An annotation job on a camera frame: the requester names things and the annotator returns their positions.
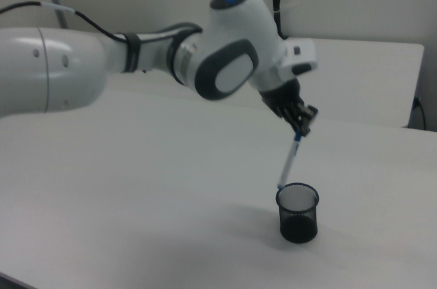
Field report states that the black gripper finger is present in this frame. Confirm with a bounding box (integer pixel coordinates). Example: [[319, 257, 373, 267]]
[[285, 107, 305, 138], [296, 103, 320, 135]]

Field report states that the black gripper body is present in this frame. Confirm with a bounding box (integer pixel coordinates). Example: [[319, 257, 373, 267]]
[[260, 78, 310, 123]]

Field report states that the white marker with blue cap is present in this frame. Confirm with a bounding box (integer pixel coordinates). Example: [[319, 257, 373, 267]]
[[277, 130, 303, 189]]

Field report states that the white neighbouring table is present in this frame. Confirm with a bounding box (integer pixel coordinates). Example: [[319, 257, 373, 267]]
[[282, 36, 426, 129]]

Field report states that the black mesh pen cup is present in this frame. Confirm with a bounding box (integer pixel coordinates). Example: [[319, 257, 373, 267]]
[[274, 182, 320, 245]]

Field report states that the thin black floor cable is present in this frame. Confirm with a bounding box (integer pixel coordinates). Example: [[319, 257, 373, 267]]
[[412, 96, 428, 130]]

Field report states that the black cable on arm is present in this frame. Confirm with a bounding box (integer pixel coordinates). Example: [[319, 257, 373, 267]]
[[0, 1, 137, 44]]

